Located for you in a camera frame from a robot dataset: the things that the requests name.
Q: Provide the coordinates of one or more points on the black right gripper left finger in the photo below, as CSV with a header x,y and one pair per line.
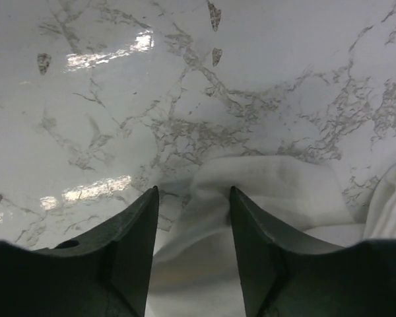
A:
x,y
102,272

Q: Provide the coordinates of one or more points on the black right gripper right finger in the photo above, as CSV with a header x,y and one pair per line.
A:
x,y
285,272

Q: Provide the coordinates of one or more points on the white t shirt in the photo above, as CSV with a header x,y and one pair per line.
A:
x,y
195,272

